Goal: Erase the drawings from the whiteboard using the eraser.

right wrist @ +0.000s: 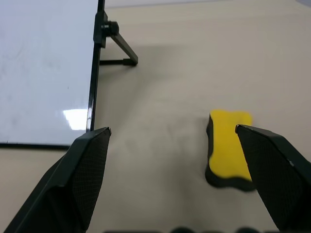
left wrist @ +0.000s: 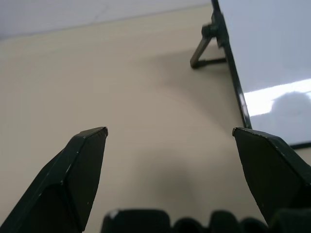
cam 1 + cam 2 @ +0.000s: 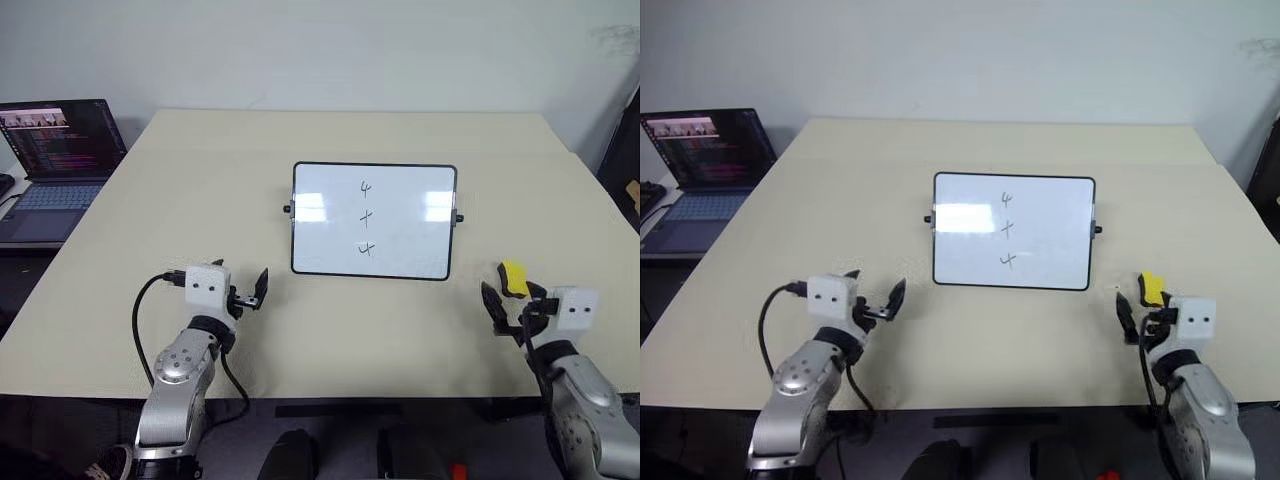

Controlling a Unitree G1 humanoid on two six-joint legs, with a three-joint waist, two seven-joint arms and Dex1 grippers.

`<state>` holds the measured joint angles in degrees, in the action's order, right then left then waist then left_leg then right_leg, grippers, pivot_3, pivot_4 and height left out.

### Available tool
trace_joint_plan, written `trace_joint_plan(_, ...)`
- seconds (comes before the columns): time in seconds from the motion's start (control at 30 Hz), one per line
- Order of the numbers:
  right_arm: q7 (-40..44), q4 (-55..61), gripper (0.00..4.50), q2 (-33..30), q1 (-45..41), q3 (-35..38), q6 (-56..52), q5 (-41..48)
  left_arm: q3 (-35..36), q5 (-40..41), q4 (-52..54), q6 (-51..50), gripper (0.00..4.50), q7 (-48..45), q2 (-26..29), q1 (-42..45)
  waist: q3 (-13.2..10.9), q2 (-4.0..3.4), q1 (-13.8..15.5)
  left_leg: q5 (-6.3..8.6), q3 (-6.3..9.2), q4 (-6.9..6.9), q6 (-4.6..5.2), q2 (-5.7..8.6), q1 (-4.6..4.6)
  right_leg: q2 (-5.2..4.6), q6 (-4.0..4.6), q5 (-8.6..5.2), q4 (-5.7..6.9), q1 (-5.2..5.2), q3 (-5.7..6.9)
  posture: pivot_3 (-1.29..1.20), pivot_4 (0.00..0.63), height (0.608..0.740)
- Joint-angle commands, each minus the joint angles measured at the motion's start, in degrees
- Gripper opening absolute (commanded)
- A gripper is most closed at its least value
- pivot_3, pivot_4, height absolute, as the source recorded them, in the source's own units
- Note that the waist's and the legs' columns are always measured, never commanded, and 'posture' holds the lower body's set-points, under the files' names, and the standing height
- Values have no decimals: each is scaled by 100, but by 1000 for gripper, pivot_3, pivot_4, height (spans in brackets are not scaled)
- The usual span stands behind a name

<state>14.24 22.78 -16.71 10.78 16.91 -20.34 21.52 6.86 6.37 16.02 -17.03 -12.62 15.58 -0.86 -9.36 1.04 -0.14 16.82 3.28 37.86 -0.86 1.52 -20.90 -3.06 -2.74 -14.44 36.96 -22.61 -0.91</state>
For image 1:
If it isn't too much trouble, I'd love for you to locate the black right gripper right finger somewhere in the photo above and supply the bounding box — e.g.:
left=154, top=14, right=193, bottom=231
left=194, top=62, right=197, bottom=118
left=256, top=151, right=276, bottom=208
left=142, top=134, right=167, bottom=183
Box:
left=235, top=124, right=311, bottom=233

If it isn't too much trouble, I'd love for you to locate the black whiteboard stand leg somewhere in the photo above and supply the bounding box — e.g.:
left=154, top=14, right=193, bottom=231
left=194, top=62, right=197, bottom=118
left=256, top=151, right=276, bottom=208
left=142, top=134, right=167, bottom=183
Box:
left=94, top=11, right=138, bottom=67

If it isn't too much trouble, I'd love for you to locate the yellow and black eraser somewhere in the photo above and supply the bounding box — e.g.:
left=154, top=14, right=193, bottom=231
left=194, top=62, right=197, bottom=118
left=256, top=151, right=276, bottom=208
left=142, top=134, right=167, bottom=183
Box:
left=205, top=109, right=256, bottom=193

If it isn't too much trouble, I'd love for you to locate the black-framed whiteboard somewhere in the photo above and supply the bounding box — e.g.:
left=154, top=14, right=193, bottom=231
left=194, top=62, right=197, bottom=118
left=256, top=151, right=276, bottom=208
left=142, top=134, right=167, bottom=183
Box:
left=0, top=0, right=105, bottom=149

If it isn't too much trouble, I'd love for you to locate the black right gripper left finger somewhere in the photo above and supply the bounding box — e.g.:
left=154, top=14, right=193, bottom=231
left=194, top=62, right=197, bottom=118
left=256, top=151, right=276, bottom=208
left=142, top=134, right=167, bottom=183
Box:
left=0, top=127, right=112, bottom=233

